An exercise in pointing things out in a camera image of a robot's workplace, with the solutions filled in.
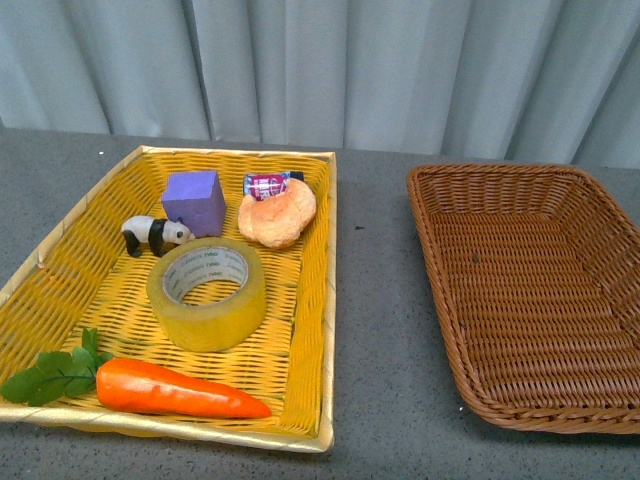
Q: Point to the yellow packing tape roll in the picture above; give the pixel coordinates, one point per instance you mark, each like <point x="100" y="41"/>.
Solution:
<point x="218" y="325"/>

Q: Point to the yellow woven basket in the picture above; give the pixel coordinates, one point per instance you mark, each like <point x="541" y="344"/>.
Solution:
<point x="80" y="277"/>

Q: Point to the brown wicker basket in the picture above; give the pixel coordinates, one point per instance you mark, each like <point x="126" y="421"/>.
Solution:
<point x="534" y="271"/>

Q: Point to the purple snack packet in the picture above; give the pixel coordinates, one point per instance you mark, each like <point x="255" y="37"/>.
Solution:
<point x="261" y="186"/>

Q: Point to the purple foam block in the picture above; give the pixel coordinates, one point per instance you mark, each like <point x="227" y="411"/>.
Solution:
<point x="196" y="199"/>

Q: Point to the toy panda figurine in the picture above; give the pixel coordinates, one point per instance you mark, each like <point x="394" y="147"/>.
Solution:
<point x="156" y="232"/>

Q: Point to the orange toy carrot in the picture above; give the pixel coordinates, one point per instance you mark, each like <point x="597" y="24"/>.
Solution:
<point x="126" y="385"/>

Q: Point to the grey pleated curtain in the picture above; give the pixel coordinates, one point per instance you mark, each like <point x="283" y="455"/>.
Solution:
<point x="531" y="81"/>

